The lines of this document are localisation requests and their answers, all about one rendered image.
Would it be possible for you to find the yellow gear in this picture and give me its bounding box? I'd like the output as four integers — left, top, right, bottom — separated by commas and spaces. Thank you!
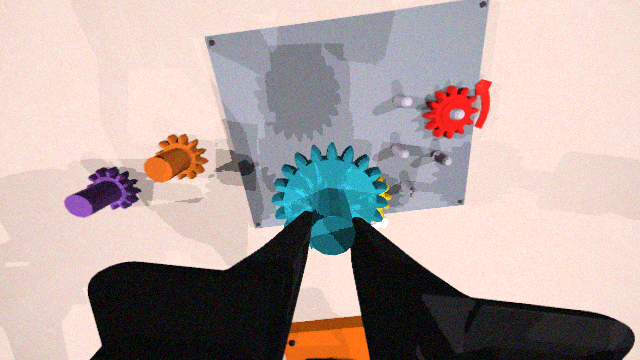
375, 176, 391, 216

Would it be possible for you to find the teal gear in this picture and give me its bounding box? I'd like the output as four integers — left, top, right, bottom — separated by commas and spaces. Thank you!
272, 142, 388, 256

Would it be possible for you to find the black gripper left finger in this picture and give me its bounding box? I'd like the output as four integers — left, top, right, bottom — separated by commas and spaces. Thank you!
87, 211, 313, 360

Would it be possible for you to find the orange gear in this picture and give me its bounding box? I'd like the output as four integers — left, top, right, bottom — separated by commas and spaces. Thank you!
144, 134, 209, 183

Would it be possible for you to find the red gear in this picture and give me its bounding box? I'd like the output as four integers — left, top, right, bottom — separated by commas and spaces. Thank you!
422, 85, 478, 139

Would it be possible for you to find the purple gear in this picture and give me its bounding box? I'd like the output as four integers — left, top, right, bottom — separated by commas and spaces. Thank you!
64, 167, 141, 218

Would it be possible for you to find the grey flat board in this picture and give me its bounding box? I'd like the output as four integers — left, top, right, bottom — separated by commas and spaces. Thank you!
204, 0, 490, 229

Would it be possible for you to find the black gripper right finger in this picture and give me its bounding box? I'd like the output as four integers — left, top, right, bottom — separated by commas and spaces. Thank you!
350, 217, 635, 360

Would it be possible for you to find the red curved arrow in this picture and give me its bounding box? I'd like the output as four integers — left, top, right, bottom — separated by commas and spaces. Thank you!
474, 79, 492, 129

